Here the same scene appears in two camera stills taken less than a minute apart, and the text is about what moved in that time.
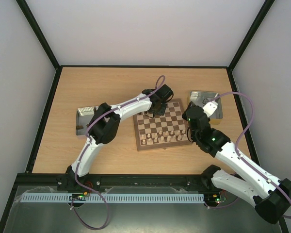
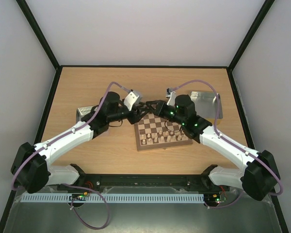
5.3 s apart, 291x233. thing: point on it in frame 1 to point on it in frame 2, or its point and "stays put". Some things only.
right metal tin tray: x=202 y=98 stays put
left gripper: x=161 y=112 to x=136 y=116
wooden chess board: x=169 y=130 stays put
